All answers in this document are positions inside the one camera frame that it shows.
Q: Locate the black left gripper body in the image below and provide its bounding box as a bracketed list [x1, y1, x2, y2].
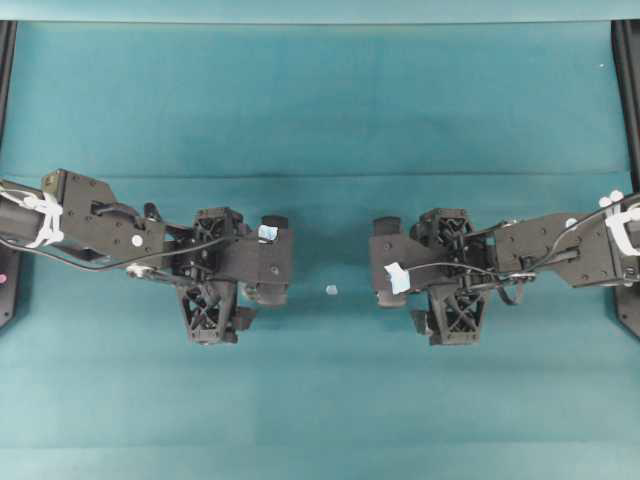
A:
[166, 207, 243, 345]

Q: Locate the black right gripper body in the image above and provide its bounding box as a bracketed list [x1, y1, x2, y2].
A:
[410, 208, 495, 346]

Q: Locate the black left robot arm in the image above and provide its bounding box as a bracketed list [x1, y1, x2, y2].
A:
[1, 169, 255, 345]

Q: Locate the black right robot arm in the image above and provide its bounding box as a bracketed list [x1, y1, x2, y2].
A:
[383, 190, 639, 346]

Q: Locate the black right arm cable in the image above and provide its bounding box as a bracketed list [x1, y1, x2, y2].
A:
[404, 192, 640, 306]

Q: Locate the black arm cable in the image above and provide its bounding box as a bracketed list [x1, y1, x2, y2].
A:
[404, 192, 640, 306]
[0, 234, 241, 274]

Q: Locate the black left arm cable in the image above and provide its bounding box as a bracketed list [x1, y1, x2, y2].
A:
[0, 234, 241, 274]

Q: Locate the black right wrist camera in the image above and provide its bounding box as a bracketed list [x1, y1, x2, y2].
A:
[369, 216, 428, 308]

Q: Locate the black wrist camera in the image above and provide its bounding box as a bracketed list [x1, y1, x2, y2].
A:
[369, 216, 428, 308]
[227, 214, 294, 307]

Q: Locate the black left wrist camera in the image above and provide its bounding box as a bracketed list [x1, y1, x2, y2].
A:
[227, 214, 294, 307]

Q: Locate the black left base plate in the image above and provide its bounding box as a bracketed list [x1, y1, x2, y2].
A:
[0, 20, 22, 331]

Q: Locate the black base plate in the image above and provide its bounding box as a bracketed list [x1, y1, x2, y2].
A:
[610, 19, 640, 344]
[0, 20, 22, 331]

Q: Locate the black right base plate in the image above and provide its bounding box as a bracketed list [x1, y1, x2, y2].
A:
[610, 19, 640, 344]

